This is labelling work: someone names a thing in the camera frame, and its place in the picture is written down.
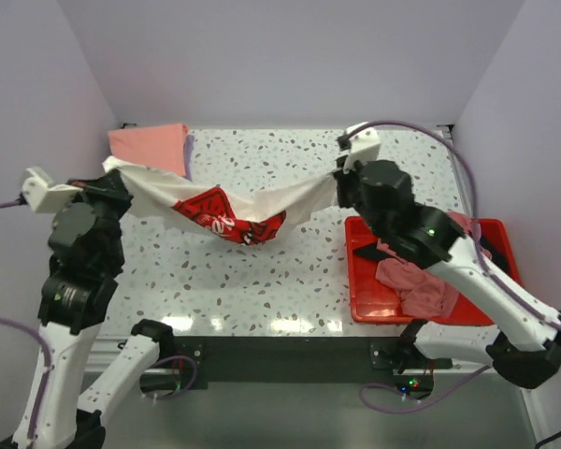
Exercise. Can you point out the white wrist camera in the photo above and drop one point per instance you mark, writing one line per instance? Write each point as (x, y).
(42, 194)
(359, 143)

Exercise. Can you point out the folded salmon pink t shirt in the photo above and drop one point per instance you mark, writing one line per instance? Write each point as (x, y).
(159, 146)

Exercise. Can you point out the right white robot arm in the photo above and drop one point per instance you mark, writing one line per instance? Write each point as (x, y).
(523, 344)

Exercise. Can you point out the red plastic bin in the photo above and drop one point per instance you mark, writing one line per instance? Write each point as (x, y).
(372, 302)

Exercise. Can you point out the pink t shirt in bin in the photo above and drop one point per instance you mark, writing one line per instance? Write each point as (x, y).
(422, 295)

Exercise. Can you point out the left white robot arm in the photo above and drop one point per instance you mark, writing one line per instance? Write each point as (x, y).
(86, 258)

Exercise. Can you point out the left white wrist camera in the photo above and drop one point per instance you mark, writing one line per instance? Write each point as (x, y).
(42, 194)

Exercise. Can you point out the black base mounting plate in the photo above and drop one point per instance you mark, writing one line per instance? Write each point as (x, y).
(291, 360)

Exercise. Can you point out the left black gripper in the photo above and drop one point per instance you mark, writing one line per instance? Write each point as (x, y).
(110, 185)

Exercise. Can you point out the black t shirt in bin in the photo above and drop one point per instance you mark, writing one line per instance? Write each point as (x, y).
(495, 252)

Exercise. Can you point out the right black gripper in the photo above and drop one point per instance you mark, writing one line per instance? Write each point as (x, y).
(342, 179)

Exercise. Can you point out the folded lavender t shirt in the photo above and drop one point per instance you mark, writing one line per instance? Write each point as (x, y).
(187, 155)

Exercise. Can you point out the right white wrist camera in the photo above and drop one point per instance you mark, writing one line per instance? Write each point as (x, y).
(359, 143)

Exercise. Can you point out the white red print t shirt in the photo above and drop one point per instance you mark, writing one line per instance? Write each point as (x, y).
(199, 208)

